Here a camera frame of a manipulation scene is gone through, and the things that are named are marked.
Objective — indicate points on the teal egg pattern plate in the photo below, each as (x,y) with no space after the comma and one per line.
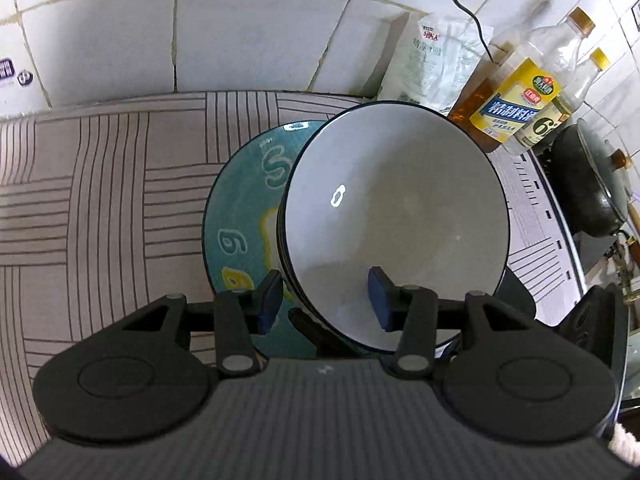
(239,239)

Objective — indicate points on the clear vinegar bottle green label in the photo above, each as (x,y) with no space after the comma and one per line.
(561,107)

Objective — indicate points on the black wok with glass lid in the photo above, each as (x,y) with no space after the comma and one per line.
(587,177)

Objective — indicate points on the blue label wall sticker lower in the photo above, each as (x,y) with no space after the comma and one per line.
(13,75)

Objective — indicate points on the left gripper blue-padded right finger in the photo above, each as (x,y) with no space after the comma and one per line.
(411,310)

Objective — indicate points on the striped grey table mat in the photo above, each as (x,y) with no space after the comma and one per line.
(102,212)

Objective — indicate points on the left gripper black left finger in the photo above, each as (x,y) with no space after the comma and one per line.
(239,314)

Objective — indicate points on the white seasoning bag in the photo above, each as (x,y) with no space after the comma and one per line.
(433,60)

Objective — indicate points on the yellow label oil bottle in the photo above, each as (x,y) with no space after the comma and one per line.
(528,79)

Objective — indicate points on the white bowl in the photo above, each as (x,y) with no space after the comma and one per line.
(400,187)

